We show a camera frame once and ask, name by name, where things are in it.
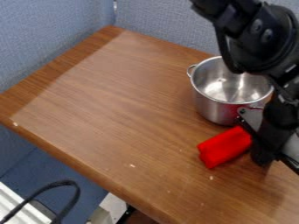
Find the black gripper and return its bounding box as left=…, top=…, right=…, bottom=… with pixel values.
left=233, top=106, right=299, bottom=176

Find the red plastic block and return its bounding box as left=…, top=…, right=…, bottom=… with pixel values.
left=197, top=126, right=251, bottom=169

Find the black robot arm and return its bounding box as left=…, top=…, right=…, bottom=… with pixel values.
left=189, top=0, right=299, bottom=175

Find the metal pot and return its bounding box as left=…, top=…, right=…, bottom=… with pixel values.
left=187, top=56, right=273, bottom=126

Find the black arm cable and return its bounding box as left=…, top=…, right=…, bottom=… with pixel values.
left=213, top=25, right=247, bottom=75

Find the white table frame part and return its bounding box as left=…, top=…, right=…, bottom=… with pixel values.
left=85, top=192, right=126, bottom=224

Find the black cable loop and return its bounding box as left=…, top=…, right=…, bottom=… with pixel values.
left=0, top=179, right=81, bottom=224

